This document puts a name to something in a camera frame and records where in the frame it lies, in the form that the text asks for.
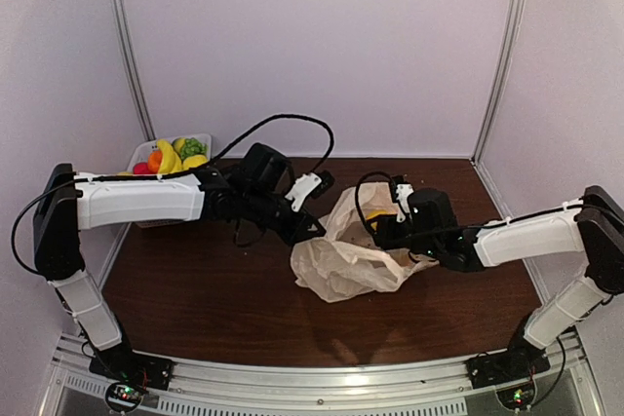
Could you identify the yellow toy banana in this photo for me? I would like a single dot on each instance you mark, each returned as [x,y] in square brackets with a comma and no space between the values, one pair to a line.
[170,162]

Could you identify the right round circuit board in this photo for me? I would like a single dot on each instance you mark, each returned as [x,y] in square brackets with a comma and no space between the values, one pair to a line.
[517,397]

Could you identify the round circuit board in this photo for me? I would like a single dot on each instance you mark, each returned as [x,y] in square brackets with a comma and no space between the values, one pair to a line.
[517,397]
[121,397]

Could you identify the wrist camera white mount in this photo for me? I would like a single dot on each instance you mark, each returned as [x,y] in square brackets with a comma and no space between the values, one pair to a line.
[400,191]
[309,185]

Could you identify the red toy fruit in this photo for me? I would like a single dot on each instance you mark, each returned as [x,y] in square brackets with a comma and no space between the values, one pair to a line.
[141,168]

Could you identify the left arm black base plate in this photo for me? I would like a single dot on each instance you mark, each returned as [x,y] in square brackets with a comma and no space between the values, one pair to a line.
[138,370]

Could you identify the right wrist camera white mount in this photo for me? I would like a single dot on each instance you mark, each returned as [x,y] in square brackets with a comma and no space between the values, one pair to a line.
[400,191]

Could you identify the yellow toy mango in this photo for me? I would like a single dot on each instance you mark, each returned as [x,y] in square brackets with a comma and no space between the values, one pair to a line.
[372,217]

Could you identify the white perforated plastic basket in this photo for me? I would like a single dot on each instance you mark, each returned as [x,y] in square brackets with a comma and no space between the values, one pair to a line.
[141,154]

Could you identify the aluminium front rail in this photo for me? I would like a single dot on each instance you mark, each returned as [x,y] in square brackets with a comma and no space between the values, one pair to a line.
[434,387]

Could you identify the left round circuit board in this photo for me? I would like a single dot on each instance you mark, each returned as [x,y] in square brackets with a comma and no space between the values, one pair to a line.
[121,397]

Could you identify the green toy grape bunch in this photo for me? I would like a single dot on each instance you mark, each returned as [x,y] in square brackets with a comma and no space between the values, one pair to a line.
[192,147]

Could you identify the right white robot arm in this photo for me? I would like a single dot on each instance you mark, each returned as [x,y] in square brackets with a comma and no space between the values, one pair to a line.
[593,225]

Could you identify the orange toy fruit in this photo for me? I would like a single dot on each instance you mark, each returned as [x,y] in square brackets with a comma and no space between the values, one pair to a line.
[154,160]

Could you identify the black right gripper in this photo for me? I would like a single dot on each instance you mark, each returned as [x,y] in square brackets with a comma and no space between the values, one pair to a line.
[384,237]

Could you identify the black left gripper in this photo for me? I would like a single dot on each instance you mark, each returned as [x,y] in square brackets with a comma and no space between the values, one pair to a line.
[295,233]

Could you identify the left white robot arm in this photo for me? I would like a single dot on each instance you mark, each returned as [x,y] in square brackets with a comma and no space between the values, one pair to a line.
[74,202]

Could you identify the cream printed plastic bag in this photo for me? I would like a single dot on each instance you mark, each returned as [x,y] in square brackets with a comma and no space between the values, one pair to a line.
[345,262]

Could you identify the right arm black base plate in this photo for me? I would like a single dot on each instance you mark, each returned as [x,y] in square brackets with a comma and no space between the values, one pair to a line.
[499,368]

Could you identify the right aluminium frame post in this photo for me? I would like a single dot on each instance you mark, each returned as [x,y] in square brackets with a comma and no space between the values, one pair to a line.
[510,35]

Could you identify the yellow green toy fruit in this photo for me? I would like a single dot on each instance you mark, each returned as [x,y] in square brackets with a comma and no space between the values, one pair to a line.
[178,144]

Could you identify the large yellow toy lemon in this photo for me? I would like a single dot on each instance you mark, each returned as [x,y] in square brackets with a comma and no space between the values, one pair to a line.
[194,161]

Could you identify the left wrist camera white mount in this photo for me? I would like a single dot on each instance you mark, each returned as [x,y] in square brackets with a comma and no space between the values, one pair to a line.
[309,185]

